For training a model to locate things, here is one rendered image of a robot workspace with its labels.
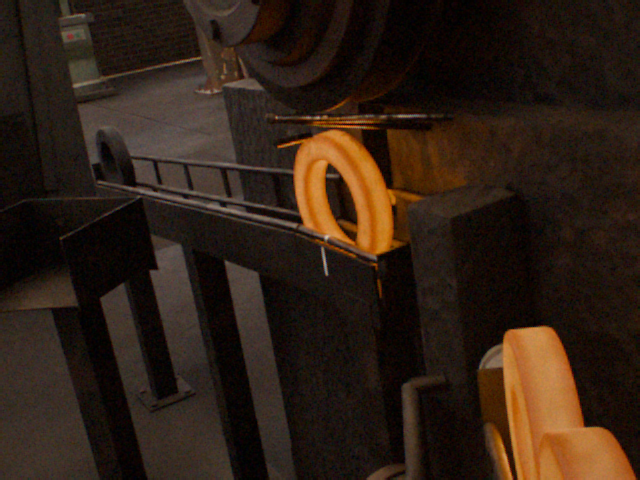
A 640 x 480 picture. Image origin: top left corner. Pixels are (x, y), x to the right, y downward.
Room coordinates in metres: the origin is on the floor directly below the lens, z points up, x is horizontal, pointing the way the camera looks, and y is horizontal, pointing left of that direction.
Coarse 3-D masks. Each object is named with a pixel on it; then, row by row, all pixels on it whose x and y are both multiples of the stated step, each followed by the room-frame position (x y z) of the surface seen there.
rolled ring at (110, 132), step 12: (96, 132) 2.00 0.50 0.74; (108, 132) 1.93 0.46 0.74; (96, 144) 2.02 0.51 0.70; (108, 144) 1.92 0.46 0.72; (120, 144) 1.90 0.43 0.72; (108, 156) 2.02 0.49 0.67; (120, 156) 1.88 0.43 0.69; (108, 168) 2.01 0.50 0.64; (120, 168) 1.88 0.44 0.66; (132, 168) 1.89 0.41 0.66; (108, 180) 2.00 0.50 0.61; (120, 180) 1.90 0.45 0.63; (132, 180) 1.89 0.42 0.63
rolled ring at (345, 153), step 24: (312, 144) 1.01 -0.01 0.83; (336, 144) 0.96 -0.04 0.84; (360, 144) 0.97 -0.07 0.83; (312, 168) 1.03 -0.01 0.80; (336, 168) 0.97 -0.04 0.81; (360, 168) 0.93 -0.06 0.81; (312, 192) 1.05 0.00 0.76; (360, 192) 0.93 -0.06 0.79; (384, 192) 0.93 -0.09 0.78; (312, 216) 1.04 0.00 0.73; (360, 216) 0.93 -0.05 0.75; (384, 216) 0.92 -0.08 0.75; (360, 240) 0.94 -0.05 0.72; (384, 240) 0.93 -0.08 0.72
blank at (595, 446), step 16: (560, 432) 0.37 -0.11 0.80; (576, 432) 0.36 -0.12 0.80; (592, 432) 0.36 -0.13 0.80; (608, 432) 0.36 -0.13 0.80; (544, 448) 0.38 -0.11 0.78; (560, 448) 0.35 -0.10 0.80; (576, 448) 0.34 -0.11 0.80; (592, 448) 0.34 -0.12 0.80; (608, 448) 0.34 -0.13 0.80; (544, 464) 0.39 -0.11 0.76; (560, 464) 0.34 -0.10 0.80; (576, 464) 0.33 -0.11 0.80; (592, 464) 0.33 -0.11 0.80; (608, 464) 0.33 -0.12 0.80; (624, 464) 0.33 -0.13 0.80
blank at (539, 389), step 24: (504, 336) 0.54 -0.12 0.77; (528, 336) 0.50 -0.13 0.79; (552, 336) 0.49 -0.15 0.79; (504, 360) 0.55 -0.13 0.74; (528, 360) 0.47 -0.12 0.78; (552, 360) 0.47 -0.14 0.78; (504, 384) 0.57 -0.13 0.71; (528, 384) 0.46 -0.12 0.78; (552, 384) 0.45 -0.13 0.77; (528, 408) 0.44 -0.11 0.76; (552, 408) 0.44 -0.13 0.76; (576, 408) 0.44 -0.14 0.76; (528, 432) 0.44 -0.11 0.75; (528, 456) 0.46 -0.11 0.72
